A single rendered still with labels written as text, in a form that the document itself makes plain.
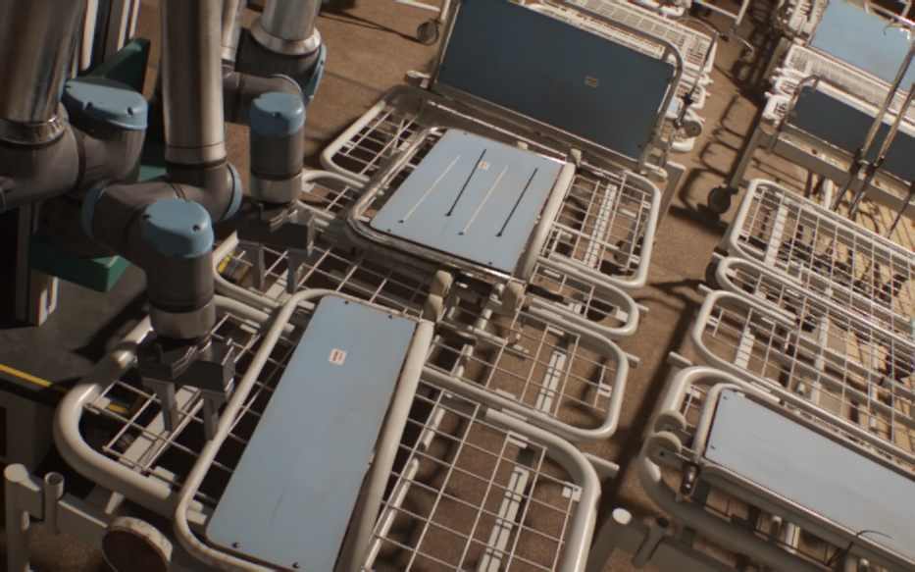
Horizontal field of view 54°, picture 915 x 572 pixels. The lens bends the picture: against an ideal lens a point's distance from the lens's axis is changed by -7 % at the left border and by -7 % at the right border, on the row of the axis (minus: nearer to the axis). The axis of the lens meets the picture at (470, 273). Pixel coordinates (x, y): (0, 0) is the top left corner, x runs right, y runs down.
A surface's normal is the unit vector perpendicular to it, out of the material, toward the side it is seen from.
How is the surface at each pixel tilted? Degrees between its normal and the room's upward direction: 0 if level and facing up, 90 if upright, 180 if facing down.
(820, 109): 90
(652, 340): 0
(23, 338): 0
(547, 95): 90
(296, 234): 90
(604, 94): 90
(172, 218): 7
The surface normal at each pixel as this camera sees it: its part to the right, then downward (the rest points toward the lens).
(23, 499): -0.25, 0.45
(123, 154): 0.77, 0.51
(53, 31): 0.52, 0.71
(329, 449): 0.27, -0.82
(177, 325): 0.06, 0.51
